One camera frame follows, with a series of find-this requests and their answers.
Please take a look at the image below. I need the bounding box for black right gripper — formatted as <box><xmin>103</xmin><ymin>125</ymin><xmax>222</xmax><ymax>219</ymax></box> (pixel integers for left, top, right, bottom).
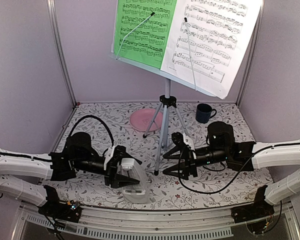
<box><xmin>163</xmin><ymin>145</ymin><xmax>229</xmax><ymax>180</ymax></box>

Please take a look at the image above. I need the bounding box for green sheet music paper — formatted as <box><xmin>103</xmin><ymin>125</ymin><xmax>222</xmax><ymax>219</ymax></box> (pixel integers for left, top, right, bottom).
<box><xmin>113</xmin><ymin>0</ymin><xmax>177</xmax><ymax>69</ymax></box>

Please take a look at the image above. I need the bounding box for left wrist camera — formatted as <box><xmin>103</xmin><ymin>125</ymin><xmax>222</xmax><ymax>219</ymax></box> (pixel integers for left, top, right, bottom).
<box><xmin>103</xmin><ymin>146</ymin><xmax>115</xmax><ymax>170</ymax></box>

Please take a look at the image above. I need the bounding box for left aluminium frame post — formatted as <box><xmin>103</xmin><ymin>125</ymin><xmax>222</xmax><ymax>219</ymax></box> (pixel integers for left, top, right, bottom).
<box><xmin>46</xmin><ymin>0</ymin><xmax>77</xmax><ymax>108</ymax></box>

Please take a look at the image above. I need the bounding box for aluminium frame post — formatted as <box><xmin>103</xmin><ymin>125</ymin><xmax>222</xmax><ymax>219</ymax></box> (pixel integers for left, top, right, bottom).
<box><xmin>46</xmin><ymin>0</ymin><xmax>77</xmax><ymax>108</ymax></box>
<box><xmin>235</xmin><ymin>0</ymin><xmax>265</xmax><ymax>108</ymax></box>

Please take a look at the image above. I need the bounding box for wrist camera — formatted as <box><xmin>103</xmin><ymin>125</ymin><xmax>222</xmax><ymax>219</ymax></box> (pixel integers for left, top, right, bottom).
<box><xmin>103</xmin><ymin>146</ymin><xmax>115</xmax><ymax>170</ymax></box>
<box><xmin>171</xmin><ymin>132</ymin><xmax>195</xmax><ymax>153</ymax></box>

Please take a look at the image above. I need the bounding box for pink plastic plate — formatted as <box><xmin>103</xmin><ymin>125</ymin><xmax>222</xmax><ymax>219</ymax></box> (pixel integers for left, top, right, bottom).
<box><xmin>129</xmin><ymin>108</ymin><xmax>163</xmax><ymax>133</ymax></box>

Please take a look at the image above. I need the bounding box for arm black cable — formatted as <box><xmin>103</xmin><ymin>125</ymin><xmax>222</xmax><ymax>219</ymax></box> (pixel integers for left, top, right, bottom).
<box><xmin>177</xmin><ymin>146</ymin><xmax>273</xmax><ymax>195</ymax></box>
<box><xmin>66</xmin><ymin>114</ymin><xmax>115</xmax><ymax>147</ymax></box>

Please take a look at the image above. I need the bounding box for white metronome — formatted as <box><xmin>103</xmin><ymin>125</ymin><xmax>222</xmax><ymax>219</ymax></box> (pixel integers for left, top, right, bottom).
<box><xmin>120</xmin><ymin>158</ymin><xmax>149</xmax><ymax>204</ymax></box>

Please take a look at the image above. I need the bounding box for grey perforated music stand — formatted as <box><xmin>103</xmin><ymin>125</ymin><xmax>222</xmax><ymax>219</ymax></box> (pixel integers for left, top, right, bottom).
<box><xmin>108</xmin><ymin>0</ymin><xmax>263</xmax><ymax>176</ymax></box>

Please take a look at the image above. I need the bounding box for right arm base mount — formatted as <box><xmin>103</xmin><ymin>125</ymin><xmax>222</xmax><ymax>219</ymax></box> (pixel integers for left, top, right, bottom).
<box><xmin>231</xmin><ymin>185</ymin><xmax>275</xmax><ymax>235</ymax></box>

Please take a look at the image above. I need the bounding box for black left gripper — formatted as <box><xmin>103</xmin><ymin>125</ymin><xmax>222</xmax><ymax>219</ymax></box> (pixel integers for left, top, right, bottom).
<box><xmin>73</xmin><ymin>151</ymin><xmax>142</xmax><ymax>189</ymax></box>

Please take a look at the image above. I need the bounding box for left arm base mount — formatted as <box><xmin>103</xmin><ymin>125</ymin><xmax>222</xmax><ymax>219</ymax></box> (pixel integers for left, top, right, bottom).
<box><xmin>38</xmin><ymin>185</ymin><xmax>82</xmax><ymax>223</ymax></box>

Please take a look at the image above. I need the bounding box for front aluminium rail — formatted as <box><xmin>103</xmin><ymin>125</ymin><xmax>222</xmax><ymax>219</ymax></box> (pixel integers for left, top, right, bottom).
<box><xmin>11</xmin><ymin>192</ymin><xmax>300</xmax><ymax>240</ymax></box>

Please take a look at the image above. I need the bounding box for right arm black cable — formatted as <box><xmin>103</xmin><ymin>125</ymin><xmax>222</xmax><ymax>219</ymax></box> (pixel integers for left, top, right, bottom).
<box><xmin>177</xmin><ymin>146</ymin><xmax>273</xmax><ymax>195</ymax></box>

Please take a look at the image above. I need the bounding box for right aluminium frame post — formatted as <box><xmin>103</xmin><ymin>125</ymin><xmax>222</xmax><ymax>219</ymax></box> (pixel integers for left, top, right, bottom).
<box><xmin>235</xmin><ymin>0</ymin><xmax>265</xmax><ymax>108</ymax></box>

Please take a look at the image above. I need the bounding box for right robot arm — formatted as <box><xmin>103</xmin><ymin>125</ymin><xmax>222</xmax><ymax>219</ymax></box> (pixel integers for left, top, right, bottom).
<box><xmin>163</xmin><ymin>121</ymin><xmax>300</xmax><ymax>218</ymax></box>

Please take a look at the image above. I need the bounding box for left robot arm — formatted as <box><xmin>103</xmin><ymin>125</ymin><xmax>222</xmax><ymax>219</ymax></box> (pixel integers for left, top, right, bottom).
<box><xmin>0</xmin><ymin>132</ymin><xmax>147</xmax><ymax>217</ymax></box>

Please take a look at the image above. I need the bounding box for white sheet music paper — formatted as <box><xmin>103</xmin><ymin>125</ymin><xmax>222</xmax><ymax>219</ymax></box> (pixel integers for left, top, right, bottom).
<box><xmin>160</xmin><ymin>0</ymin><xmax>263</xmax><ymax>99</ymax></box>

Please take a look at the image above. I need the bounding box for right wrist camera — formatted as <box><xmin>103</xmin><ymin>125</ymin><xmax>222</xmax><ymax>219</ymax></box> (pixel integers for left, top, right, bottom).
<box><xmin>171</xmin><ymin>132</ymin><xmax>195</xmax><ymax>153</ymax></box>

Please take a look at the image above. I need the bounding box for dark blue cup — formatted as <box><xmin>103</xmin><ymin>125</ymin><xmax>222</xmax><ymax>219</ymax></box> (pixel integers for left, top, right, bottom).
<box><xmin>195</xmin><ymin>103</ymin><xmax>217</xmax><ymax>124</ymax></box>

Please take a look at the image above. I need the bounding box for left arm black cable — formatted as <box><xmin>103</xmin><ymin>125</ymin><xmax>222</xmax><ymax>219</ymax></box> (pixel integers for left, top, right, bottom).
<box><xmin>66</xmin><ymin>114</ymin><xmax>115</xmax><ymax>147</ymax></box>

